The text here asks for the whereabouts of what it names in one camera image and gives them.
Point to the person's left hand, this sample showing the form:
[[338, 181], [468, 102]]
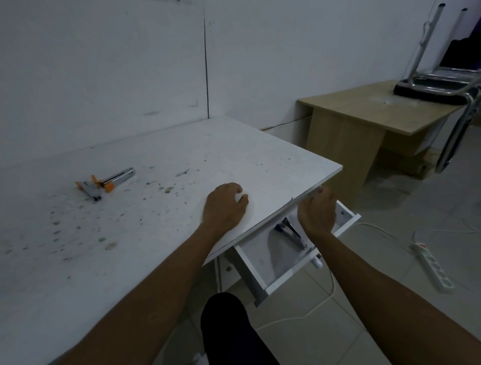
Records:
[[221, 210]]

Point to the person's right hand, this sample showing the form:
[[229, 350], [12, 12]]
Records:
[[317, 216]]

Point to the person's right fingers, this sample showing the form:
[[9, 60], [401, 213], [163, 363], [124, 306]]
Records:
[[324, 191]]

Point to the person's left thumb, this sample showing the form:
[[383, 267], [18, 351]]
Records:
[[242, 199]]

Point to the person's right forearm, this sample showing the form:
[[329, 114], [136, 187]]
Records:
[[387, 300]]

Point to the person's left forearm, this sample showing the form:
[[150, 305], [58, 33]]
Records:
[[150, 297]]

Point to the black and silver stapler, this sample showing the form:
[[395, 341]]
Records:
[[291, 233]]

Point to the white drawer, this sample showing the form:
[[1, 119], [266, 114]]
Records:
[[270, 259]]

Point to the beige wooden desk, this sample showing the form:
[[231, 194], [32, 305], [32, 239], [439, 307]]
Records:
[[349, 128]]

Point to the white drawer knob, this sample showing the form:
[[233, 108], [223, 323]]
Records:
[[317, 262]]

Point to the white power strip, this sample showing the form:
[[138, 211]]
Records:
[[432, 265]]

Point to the person's leg in dark trousers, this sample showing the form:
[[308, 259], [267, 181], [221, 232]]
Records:
[[233, 331]]

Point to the orange and silver stapler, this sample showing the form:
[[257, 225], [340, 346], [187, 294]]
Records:
[[99, 184]]

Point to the chrome chair with black seat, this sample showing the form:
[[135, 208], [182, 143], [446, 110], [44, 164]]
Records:
[[432, 86]]

